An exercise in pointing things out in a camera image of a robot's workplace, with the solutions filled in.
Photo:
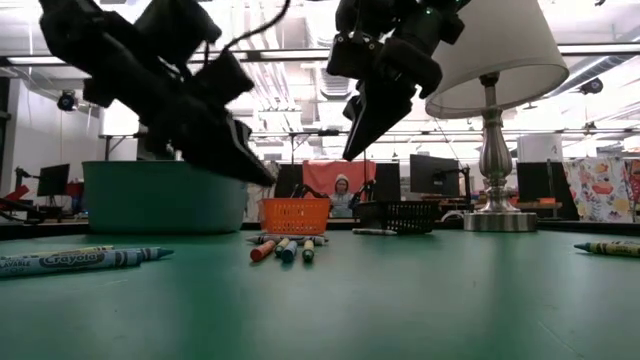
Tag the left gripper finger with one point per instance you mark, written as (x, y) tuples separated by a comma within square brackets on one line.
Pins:
[(242, 135), (210, 145)]

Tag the large teal plastic bin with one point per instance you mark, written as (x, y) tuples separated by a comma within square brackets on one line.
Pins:
[(160, 205)]

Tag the orange mesh basket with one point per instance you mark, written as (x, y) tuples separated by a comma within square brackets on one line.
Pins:
[(295, 217)]

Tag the black mesh basket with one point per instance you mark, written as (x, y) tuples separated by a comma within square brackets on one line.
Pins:
[(405, 217)]

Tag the red crayon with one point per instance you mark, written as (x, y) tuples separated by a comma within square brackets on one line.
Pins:
[(262, 251)]

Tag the yellow-green crayon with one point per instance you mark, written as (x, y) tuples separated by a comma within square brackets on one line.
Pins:
[(308, 251)]

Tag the yellow crayon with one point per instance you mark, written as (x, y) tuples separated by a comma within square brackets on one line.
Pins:
[(75, 250)]

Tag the yellow-wrapped green crayon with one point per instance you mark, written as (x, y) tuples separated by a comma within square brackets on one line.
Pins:
[(615, 248)]

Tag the background black robot arm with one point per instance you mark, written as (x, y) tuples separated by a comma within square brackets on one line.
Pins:
[(365, 192), (307, 191), (22, 190)]

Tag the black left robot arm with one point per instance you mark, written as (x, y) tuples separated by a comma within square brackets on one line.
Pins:
[(85, 35)]

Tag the black partition panel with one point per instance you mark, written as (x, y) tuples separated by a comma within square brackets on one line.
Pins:
[(387, 182), (290, 182)]

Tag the floral hanging cloth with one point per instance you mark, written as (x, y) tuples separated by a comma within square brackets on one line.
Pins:
[(600, 190), (262, 200)]

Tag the orange hanging cloth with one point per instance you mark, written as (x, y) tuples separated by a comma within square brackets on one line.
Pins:
[(320, 175)]

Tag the person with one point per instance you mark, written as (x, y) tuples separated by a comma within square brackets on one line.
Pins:
[(341, 195)]

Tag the white-shade silver table lamp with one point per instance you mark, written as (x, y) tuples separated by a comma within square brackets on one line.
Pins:
[(495, 165)]

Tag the green table mat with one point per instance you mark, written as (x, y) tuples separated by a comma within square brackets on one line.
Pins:
[(320, 310)]

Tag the black ceiling camera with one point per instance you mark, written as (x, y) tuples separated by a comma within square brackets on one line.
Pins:
[(591, 86), (66, 101)]

